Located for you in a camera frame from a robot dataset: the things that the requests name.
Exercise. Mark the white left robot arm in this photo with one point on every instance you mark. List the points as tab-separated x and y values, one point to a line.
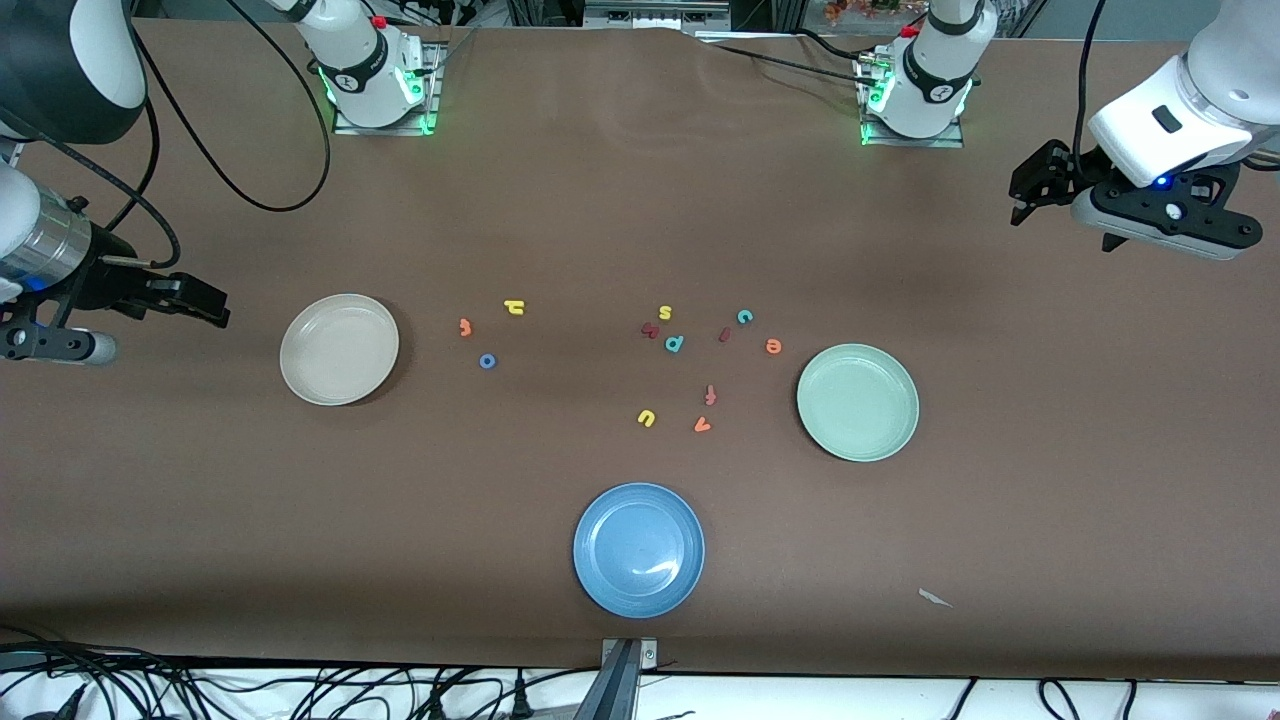
1215	70

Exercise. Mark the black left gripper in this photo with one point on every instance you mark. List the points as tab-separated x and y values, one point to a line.
1066	171

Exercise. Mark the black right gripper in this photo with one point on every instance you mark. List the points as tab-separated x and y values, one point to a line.
108	282

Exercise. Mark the orange leaf decoration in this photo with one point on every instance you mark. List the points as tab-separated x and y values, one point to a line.
860	8

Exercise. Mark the pale green plate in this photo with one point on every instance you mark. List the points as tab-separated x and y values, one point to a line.
858	402

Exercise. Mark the brown table cover sheet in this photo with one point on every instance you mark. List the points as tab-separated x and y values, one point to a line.
600	200

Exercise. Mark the white paper scrap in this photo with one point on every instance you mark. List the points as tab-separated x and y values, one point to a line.
935	598

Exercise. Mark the blue plate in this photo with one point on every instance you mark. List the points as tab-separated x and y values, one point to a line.
638	550

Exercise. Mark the grey power strip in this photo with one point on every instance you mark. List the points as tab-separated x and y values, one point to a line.
655	14

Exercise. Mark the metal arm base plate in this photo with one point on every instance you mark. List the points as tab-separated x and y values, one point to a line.
385	131
910	143

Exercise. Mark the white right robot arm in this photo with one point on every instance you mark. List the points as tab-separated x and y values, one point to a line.
355	45

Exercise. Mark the beige brown plate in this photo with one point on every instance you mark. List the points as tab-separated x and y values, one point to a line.
340	350

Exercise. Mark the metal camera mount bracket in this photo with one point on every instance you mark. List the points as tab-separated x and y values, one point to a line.
648	655

